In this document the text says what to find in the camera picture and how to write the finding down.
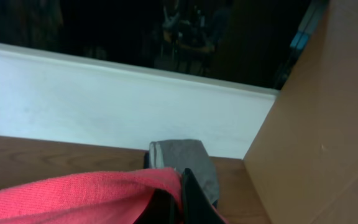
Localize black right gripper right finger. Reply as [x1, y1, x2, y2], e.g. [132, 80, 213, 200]
[181, 168, 226, 224]

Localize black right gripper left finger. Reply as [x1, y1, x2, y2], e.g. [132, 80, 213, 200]
[134, 190, 176, 224]

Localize red printed t-shirt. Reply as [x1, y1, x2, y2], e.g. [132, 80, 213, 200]
[0, 167, 229, 224]

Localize navy folded garment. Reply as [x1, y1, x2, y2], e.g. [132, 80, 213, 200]
[144, 152, 150, 169]

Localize grey folded shorts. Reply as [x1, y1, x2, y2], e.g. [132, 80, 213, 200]
[149, 139, 219, 207]

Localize brown cardboard box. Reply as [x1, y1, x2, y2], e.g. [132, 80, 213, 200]
[244, 0, 358, 224]

